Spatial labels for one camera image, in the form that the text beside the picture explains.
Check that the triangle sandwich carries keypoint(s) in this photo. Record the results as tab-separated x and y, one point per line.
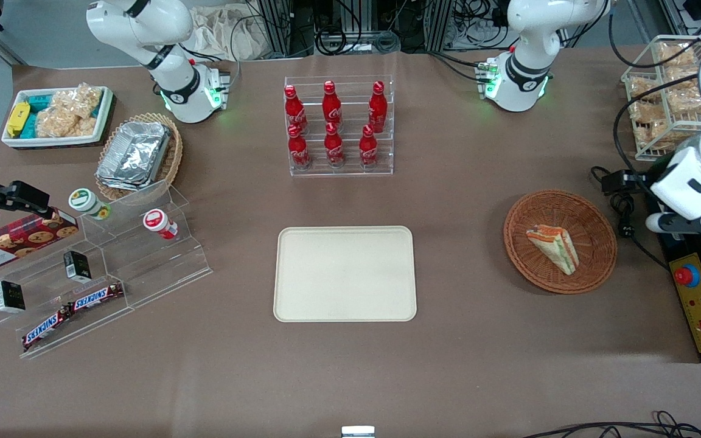
554	248

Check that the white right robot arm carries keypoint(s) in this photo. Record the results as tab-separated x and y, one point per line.
168	36

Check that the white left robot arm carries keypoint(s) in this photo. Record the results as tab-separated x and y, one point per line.
527	42

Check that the round brown wicker basket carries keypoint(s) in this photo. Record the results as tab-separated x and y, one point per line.
588	213

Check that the oval tan wicker basket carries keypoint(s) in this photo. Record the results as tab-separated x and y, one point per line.
171	161

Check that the cream plastic tray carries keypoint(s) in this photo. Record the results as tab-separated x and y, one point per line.
344	274

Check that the red tartan cookie box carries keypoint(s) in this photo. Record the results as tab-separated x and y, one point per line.
10	243

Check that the green lid yogurt cup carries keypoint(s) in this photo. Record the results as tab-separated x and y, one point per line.
86	202

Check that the clear cracker snack bag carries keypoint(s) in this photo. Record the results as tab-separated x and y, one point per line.
685	100
676	55
644	88
652	128

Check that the teal snack pack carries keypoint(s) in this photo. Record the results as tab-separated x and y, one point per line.
30	126
39	100

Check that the yellow snack pack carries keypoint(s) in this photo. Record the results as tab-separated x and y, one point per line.
17	118

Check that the clear rice cracker bag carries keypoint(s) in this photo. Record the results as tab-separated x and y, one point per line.
64	123
80	98

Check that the small black box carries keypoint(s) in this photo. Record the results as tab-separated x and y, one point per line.
76	266
10	296

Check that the white rectangular snack bin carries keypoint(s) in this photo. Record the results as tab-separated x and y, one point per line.
106	112

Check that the aluminium foil container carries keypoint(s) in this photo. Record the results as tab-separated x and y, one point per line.
134	155

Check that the snickers chocolate bar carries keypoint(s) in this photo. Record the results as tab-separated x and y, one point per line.
96	297
46	328

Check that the red lid yogurt cup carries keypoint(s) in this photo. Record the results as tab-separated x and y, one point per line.
157	222

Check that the clear acrylic step shelf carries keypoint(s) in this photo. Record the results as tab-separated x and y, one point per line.
143	267

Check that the beige cloth bag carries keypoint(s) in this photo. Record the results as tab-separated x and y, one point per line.
216	33

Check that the red cola bottle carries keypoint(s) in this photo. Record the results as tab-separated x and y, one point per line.
295	112
378	109
368	149
334	148
299	149
331	106

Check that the clear acrylic bottle rack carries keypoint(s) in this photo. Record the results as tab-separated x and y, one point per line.
350	167

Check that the small silver white device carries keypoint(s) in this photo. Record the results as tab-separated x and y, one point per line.
358	432

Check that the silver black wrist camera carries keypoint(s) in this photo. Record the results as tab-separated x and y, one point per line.
691	224

